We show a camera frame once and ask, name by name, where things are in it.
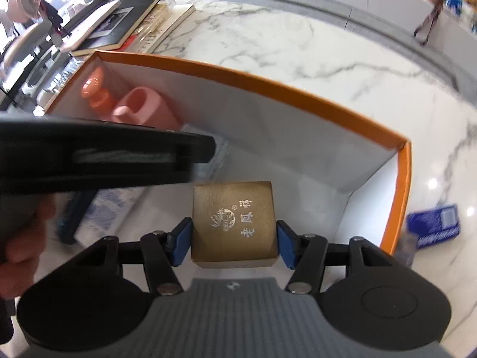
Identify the black hardcover book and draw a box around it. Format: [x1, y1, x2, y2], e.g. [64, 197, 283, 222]
[71, 0, 166, 51]

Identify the grey chair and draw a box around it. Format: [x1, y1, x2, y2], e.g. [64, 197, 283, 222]
[0, 18, 71, 94]

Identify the gold box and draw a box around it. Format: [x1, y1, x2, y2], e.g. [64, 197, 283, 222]
[191, 181, 279, 269]

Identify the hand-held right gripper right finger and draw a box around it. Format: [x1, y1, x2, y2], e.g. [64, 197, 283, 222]
[276, 220, 411, 294]

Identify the photo cover book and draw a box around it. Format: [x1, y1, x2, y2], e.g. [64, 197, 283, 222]
[60, 0, 123, 52]

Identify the orange cardboard box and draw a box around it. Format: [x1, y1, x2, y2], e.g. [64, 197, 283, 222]
[45, 50, 412, 258]

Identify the blue tin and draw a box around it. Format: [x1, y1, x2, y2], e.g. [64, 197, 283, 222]
[406, 204, 462, 250]

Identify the pink cup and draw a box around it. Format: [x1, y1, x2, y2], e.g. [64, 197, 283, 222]
[112, 87, 183, 131]

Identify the clear cube box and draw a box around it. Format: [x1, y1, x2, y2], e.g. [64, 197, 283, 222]
[76, 189, 148, 244]

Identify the person's left hand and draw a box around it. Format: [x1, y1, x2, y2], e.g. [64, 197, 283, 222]
[0, 196, 56, 299]

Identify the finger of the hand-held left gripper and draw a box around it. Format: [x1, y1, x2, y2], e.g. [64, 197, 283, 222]
[157, 130, 217, 165]
[56, 190, 98, 245]

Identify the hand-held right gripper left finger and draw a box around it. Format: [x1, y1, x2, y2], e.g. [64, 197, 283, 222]
[69, 217, 192, 296]

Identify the pink cloth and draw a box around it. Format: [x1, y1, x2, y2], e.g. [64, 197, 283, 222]
[0, 0, 49, 23]

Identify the beige book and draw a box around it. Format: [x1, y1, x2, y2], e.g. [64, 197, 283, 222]
[125, 3, 196, 55]

